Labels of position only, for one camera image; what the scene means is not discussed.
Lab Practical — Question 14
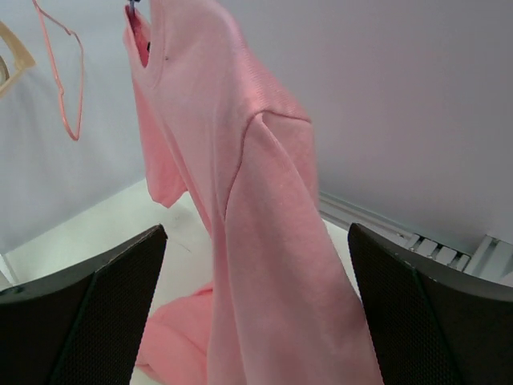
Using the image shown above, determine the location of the beige hanger of orange shirt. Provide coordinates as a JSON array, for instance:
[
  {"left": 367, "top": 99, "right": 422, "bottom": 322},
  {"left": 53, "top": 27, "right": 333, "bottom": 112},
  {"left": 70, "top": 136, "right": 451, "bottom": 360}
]
[{"left": 1, "top": 22, "right": 36, "bottom": 97}]

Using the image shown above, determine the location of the pink hanger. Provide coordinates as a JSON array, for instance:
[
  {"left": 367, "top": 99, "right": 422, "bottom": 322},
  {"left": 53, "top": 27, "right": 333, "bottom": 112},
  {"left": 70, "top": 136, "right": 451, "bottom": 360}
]
[{"left": 32, "top": 1, "right": 85, "bottom": 142}]

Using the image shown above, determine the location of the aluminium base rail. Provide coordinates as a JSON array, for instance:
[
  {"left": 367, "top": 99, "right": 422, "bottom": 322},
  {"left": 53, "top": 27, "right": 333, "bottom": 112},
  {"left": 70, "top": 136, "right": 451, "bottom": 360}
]
[{"left": 319, "top": 192, "right": 512, "bottom": 287}]

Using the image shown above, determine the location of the pink garment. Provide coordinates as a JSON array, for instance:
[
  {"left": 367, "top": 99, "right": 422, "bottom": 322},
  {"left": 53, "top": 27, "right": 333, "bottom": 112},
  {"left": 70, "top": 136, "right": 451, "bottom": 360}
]
[{"left": 123, "top": 1, "right": 382, "bottom": 384}]

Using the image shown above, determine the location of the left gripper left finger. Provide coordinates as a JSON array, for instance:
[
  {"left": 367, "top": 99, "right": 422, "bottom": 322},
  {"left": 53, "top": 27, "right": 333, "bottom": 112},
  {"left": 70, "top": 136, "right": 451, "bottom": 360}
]
[{"left": 1, "top": 225, "right": 168, "bottom": 385}]

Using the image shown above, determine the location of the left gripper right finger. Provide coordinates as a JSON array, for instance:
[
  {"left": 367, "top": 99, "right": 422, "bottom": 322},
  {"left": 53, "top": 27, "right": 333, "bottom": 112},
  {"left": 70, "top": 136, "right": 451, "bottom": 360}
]
[{"left": 348, "top": 223, "right": 512, "bottom": 385}]

